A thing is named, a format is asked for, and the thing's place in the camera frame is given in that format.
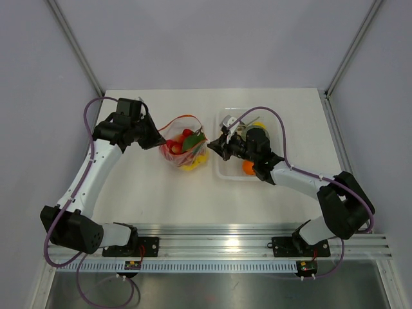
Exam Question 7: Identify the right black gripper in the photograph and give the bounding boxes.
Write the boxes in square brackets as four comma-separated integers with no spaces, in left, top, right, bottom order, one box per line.
[209,131,258,164]

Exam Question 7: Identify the yellow bell pepper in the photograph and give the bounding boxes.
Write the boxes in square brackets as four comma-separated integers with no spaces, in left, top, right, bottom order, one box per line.
[180,153,209,171]

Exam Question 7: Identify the clear zip top bag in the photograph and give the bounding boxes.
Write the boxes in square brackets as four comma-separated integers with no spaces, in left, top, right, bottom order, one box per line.
[159,115,209,171]

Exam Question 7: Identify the red lychee bunch with leaves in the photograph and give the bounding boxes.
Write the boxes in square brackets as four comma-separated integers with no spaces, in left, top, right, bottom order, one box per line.
[166,128,206,155]

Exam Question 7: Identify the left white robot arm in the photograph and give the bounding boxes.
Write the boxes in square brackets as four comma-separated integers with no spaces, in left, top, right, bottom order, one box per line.
[40,98,166,259]

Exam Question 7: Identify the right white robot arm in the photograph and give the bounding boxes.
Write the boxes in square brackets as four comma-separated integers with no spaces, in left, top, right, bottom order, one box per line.
[208,128,375,257]

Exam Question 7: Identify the white plastic food tray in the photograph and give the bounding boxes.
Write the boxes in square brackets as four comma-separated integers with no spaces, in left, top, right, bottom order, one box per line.
[212,108,283,182]

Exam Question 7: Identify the orange tangerine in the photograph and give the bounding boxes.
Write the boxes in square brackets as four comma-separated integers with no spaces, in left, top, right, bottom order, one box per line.
[242,160,255,176]

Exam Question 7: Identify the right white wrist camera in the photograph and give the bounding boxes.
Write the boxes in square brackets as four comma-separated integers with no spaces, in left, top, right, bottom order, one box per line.
[220,115,239,135]

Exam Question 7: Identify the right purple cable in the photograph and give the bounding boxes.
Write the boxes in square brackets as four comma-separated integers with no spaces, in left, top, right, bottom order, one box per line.
[225,106,377,279]

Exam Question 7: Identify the purple cable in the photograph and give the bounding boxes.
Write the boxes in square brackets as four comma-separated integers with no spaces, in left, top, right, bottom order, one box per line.
[225,106,377,279]
[42,96,142,305]

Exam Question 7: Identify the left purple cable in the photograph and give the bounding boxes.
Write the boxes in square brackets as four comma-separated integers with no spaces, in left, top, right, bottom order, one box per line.
[42,96,142,305]

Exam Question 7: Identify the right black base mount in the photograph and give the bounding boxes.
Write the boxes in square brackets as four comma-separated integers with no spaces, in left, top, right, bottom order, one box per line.
[267,221,331,259]

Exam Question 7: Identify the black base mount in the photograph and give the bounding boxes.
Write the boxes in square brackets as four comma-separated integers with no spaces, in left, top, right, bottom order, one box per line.
[102,224,160,258]
[267,221,331,259]

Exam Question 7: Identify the aluminium mounting rail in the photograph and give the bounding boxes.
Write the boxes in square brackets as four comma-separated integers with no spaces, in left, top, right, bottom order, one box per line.
[49,223,393,261]

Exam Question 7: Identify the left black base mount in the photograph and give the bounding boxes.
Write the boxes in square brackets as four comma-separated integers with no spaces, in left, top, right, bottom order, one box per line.
[102,224,160,258]

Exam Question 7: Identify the left aluminium frame post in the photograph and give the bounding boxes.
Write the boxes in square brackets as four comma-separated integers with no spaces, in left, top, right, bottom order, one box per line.
[44,0,105,96]

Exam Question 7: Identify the aluminium frame post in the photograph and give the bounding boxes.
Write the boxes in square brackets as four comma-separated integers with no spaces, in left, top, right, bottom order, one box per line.
[324,0,385,99]
[44,0,105,96]

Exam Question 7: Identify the white slotted cable duct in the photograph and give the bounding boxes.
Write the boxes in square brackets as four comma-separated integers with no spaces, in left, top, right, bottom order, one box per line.
[58,259,297,274]

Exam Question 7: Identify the right aluminium frame post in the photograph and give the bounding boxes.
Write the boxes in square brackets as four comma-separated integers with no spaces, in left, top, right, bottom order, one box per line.
[324,0,385,99]

